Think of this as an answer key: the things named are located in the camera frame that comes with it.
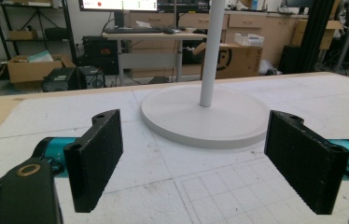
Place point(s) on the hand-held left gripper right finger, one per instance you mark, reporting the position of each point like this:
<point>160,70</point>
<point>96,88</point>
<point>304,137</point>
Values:
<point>303,165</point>

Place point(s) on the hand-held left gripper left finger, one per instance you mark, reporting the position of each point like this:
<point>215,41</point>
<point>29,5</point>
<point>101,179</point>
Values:
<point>96,161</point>

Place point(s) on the black computer case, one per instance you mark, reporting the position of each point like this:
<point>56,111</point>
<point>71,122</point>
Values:
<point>93,77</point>

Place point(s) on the white round-base stand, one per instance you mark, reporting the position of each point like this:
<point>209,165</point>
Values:
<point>194,121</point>

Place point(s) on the black equipment case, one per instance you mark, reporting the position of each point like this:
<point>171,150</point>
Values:
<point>99,51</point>

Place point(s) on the open cardboard box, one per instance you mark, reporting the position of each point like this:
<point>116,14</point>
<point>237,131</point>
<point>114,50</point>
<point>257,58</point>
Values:
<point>29,70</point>

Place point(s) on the large printed cardboard box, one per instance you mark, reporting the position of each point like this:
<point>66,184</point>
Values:
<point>241,62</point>

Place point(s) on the black column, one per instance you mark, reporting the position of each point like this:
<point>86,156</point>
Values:
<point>315,34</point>

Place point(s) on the wooden cabinet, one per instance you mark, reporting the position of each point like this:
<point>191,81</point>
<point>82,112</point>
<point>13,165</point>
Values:
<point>275,34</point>

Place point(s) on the black bag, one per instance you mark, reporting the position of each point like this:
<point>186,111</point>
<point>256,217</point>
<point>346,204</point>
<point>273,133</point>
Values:
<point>56,32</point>

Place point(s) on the black keyboard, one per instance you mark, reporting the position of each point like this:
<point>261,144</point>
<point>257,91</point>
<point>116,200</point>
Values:
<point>132,30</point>

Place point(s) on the grey-legged wooden desk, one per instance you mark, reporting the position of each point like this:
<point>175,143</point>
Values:
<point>150,36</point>

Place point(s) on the white plastic container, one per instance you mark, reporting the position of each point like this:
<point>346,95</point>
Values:
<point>248,39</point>

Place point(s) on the black metal shelf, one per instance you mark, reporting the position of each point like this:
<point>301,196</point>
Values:
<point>67,28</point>

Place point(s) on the small cardboard box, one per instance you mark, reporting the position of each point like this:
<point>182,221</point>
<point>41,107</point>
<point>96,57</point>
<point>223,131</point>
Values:
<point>22,34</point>

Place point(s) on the black computer mouse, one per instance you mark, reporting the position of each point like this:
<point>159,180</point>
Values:
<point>168,31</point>

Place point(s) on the lit computer monitor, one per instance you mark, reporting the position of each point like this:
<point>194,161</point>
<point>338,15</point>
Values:
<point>119,4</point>

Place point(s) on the dark computer monitor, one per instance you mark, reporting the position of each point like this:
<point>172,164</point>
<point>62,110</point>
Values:
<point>182,5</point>

